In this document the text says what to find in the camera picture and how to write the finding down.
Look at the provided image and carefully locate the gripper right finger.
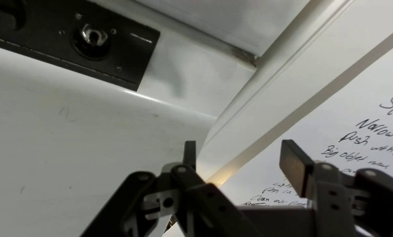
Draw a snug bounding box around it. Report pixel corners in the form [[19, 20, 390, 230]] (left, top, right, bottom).
[[279, 139, 393, 237]]

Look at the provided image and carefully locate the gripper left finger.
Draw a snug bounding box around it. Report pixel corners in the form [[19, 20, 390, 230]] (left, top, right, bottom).
[[79, 141, 261, 237]]

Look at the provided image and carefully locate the black switch panel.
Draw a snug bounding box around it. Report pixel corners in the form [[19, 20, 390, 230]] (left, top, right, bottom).
[[0, 0, 161, 92]]

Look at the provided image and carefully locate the whiteboard with handwriting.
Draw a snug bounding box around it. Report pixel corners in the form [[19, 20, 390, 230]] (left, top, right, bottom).
[[163, 22, 393, 237]]

